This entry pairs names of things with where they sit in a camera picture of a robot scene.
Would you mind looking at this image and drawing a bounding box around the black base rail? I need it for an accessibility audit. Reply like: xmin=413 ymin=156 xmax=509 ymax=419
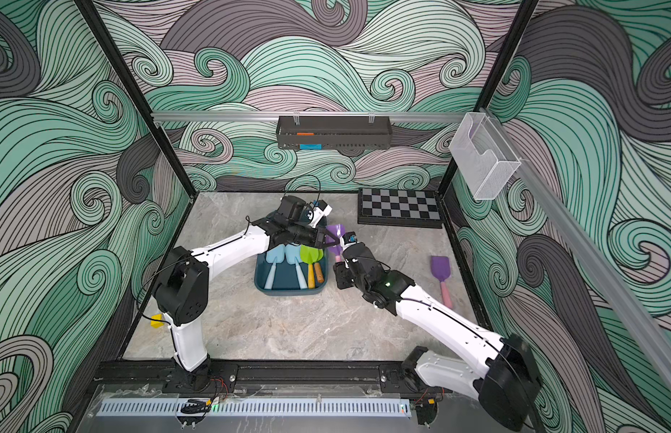
xmin=93 ymin=359 xmax=526 ymax=388

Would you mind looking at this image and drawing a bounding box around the dark teal storage box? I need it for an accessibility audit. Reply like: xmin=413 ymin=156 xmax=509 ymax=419
xmin=254 ymin=245 xmax=328 ymax=296

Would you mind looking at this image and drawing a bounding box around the black frame post left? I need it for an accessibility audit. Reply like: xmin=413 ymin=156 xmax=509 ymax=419
xmin=75 ymin=0 xmax=198 ymax=201

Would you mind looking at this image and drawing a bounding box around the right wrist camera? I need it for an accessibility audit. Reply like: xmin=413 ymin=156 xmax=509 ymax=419
xmin=343 ymin=231 xmax=358 ymax=245

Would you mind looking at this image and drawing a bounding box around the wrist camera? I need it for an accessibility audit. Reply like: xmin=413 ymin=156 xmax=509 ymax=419
xmin=308 ymin=200 xmax=333 ymax=228
xmin=343 ymin=231 xmax=358 ymax=245

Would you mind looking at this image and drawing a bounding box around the white slotted cable duct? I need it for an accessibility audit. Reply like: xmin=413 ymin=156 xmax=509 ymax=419
xmin=95 ymin=397 xmax=412 ymax=418

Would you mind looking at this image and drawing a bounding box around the aluminium rail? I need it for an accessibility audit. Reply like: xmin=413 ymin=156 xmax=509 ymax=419
xmin=480 ymin=108 xmax=671 ymax=392
xmin=151 ymin=110 xmax=465 ymax=124

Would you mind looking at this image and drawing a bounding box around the green shovel wooden handle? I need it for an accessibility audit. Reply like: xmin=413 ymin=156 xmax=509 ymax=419
xmin=314 ymin=249 xmax=324 ymax=284

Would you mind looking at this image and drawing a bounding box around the black wall tray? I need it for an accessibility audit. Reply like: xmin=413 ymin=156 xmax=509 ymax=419
xmin=276 ymin=117 xmax=393 ymax=152

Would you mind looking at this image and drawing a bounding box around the green shovel yellow handle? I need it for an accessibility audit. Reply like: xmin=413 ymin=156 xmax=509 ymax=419
xmin=300 ymin=245 xmax=319 ymax=289

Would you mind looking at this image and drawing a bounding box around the clear plastic wall holder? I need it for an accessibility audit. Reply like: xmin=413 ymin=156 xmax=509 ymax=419
xmin=449 ymin=112 xmax=521 ymax=201

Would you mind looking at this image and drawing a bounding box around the black frame post right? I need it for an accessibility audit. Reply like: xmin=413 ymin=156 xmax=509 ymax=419
xmin=436 ymin=0 xmax=542 ymax=195

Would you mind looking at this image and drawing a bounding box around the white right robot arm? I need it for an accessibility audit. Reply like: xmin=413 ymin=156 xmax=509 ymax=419
xmin=334 ymin=243 xmax=545 ymax=432

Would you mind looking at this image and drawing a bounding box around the purple shovel pink handle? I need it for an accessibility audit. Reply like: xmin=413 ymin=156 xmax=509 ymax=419
xmin=430 ymin=255 xmax=454 ymax=309
xmin=326 ymin=224 xmax=345 ymax=263

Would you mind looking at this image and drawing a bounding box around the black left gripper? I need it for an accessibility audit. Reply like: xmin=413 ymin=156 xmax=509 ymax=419
xmin=286 ymin=226 xmax=339 ymax=251

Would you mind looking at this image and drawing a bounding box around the yellow cube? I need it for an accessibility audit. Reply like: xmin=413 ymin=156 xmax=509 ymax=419
xmin=149 ymin=314 xmax=166 ymax=328

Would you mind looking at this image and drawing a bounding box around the black folding chessboard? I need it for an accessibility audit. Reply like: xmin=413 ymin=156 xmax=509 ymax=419
xmin=357 ymin=188 xmax=443 ymax=229

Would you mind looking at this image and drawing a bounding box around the black frame post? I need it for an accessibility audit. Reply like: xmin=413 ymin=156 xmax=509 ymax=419
xmin=436 ymin=0 xmax=542 ymax=195
xmin=75 ymin=0 xmax=198 ymax=201

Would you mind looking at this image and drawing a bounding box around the aluminium rail right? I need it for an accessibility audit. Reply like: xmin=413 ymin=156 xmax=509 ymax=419
xmin=480 ymin=108 xmax=671 ymax=392

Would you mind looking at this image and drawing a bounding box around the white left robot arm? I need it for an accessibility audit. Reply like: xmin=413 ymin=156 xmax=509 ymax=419
xmin=151 ymin=196 xmax=332 ymax=382

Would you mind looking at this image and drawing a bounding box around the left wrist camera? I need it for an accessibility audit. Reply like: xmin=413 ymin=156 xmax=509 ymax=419
xmin=308 ymin=200 xmax=333 ymax=228

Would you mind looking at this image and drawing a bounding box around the aluminium rail back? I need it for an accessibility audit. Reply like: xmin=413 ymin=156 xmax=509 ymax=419
xmin=151 ymin=110 xmax=465 ymax=124

